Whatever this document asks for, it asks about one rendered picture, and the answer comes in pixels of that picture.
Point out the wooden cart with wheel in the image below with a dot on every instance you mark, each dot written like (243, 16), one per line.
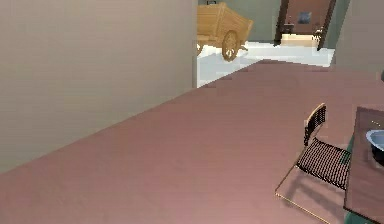
(218, 25)

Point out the black mesh chair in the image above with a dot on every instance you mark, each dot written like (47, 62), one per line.
(325, 161)

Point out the brown wooden table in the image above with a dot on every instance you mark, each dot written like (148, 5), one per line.
(363, 180)

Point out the blue bowl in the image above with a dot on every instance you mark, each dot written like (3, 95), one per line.
(377, 143)

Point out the grey framed wall picture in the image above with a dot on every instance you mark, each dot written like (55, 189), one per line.
(304, 17)

